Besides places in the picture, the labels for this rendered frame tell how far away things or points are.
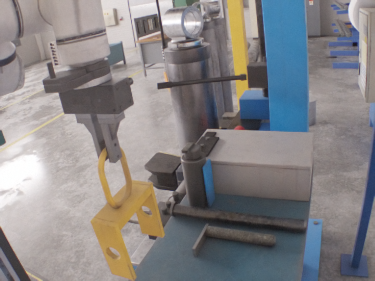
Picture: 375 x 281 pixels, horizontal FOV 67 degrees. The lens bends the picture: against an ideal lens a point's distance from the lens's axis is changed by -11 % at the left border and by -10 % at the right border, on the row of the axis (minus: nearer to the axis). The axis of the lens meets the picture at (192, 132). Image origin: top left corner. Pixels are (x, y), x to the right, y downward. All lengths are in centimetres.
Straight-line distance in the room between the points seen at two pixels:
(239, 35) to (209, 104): 259
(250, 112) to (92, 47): 115
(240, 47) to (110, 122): 353
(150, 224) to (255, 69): 78
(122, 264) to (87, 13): 48
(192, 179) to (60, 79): 58
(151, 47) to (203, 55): 619
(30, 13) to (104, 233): 43
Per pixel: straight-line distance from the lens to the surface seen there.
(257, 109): 155
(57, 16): 53
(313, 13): 1144
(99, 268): 247
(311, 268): 208
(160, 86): 125
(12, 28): 60
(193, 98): 142
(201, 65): 140
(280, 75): 128
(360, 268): 228
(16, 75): 130
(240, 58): 404
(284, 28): 125
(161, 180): 143
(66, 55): 53
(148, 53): 764
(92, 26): 52
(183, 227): 95
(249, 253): 85
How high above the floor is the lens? 168
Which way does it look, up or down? 24 degrees down
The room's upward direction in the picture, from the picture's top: 8 degrees counter-clockwise
